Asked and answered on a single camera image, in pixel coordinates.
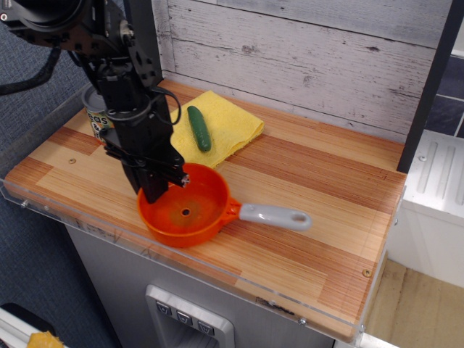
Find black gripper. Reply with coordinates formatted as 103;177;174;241
101;109;190;204

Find orange pan with grey handle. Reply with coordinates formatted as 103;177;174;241
137;163;312;247

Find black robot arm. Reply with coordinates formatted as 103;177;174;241
1;1;189;202

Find green toy cucumber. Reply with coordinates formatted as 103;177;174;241
187;106;212;152

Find yellow folded cloth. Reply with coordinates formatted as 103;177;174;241
171;91;264;168

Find peas and carrots can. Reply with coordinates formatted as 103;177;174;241
81;85;114;144

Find silver toy fridge cabinet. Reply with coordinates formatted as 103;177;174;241
67;227;334;347

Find grey dispenser panel with buttons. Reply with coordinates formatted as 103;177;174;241
145;285;236;347

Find yellow sponge piece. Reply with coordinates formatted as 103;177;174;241
26;331;65;348

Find white toy sink counter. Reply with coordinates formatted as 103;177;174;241
386;130;463;286

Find black sleeved cable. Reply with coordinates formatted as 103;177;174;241
0;46;62;96

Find black vertical post right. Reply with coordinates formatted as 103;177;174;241
397;0;463;173

